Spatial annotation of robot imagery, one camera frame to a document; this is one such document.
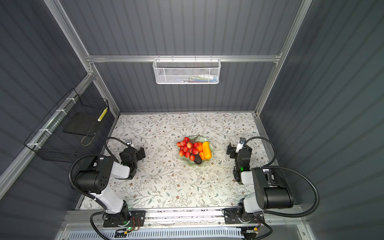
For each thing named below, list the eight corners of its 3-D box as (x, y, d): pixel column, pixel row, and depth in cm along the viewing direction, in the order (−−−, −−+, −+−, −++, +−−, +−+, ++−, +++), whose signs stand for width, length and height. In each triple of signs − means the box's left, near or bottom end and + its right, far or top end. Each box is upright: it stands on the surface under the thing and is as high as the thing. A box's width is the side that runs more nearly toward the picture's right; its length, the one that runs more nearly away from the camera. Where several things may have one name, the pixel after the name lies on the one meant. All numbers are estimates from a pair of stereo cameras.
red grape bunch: (175, 155, 98) (173, 146, 89) (185, 145, 104) (184, 135, 94) (190, 166, 93) (190, 157, 84) (200, 155, 99) (200, 145, 89)
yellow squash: (204, 162, 94) (205, 156, 88) (202, 148, 101) (202, 141, 94) (211, 162, 95) (212, 155, 88) (208, 148, 101) (209, 141, 95)
